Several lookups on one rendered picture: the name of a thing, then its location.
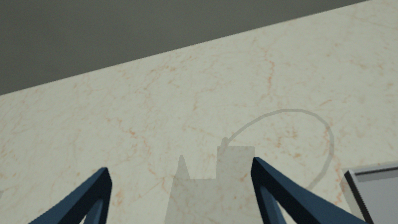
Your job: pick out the grey shallow rectangular tray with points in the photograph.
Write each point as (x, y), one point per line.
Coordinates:
(376, 193)

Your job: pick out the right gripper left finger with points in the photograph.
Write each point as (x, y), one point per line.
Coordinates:
(92, 197)

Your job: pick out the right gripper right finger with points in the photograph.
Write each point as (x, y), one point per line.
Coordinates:
(303, 206)

